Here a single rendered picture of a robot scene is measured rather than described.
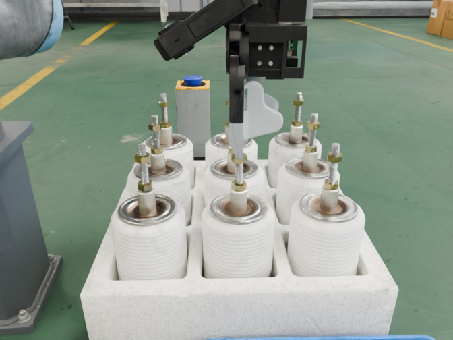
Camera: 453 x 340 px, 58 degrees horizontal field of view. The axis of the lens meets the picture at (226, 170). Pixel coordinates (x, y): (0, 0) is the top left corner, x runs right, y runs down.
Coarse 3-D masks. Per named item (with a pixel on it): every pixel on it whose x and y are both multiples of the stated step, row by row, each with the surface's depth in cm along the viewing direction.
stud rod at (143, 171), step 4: (140, 144) 49; (144, 144) 49; (140, 148) 49; (144, 148) 49; (140, 152) 49; (144, 152) 49; (140, 164) 50; (144, 164) 50; (140, 168) 50; (144, 168) 50; (140, 172) 50; (144, 172) 50; (140, 176) 51; (144, 176) 50; (144, 180) 51; (148, 180) 51
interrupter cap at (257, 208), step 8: (216, 200) 55; (224, 200) 55; (248, 200) 55; (256, 200) 55; (216, 208) 53; (224, 208) 53; (248, 208) 53; (256, 208) 53; (264, 208) 53; (216, 216) 51; (224, 216) 51; (232, 216) 51; (240, 216) 51; (248, 216) 51; (256, 216) 51; (264, 216) 52; (232, 224) 50; (240, 224) 50
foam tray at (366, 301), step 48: (192, 192) 72; (192, 240) 59; (288, 240) 62; (96, 288) 50; (144, 288) 50; (192, 288) 50; (240, 288) 50; (288, 288) 50; (336, 288) 50; (384, 288) 50; (96, 336) 52; (144, 336) 52; (192, 336) 52; (240, 336) 53; (288, 336) 53; (336, 336) 53
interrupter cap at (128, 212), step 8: (128, 200) 54; (136, 200) 55; (160, 200) 55; (168, 200) 55; (120, 208) 52; (128, 208) 53; (136, 208) 53; (160, 208) 53; (168, 208) 53; (176, 208) 53; (120, 216) 51; (128, 216) 51; (136, 216) 51; (144, 216) 52; (152, 216) 51; (160, 216) 51; (168, 216) 51; (128, 224) 50; (136, 224) 50; (144, 224) 49; (152, 224) 50
